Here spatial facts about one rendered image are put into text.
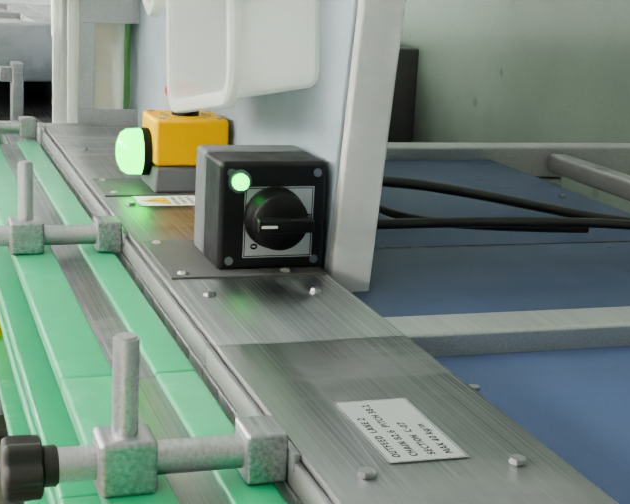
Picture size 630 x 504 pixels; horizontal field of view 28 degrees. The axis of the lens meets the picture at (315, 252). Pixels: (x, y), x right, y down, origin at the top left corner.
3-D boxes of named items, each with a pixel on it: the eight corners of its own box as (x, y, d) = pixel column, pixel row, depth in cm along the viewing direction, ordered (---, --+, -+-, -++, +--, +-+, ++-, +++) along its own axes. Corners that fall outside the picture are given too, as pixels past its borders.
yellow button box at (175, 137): (214, 180, 125) (140, 180, 123) (216, 105, 123) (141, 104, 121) (231, 193, 119) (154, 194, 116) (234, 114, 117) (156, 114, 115)
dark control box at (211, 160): (296, 243, 100) (192, 245, 97) (301, 144, 98) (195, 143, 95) (329, 269, 92) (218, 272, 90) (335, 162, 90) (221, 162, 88)
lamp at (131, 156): (143, 170, 121) (112, 170, 120) (144, 124, 120) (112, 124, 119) (152, 179, 117) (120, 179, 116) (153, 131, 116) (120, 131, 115)
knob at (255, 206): (301, 246, 91) (316, 257, 88) (242, 248, 90) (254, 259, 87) (304, 185, 90) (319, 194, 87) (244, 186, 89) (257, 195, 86)
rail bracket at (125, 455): (275, 457, 62) (-2, 479, 58) (281, 315, 61) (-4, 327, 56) (299, 490, 59) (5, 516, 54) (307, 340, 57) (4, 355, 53)
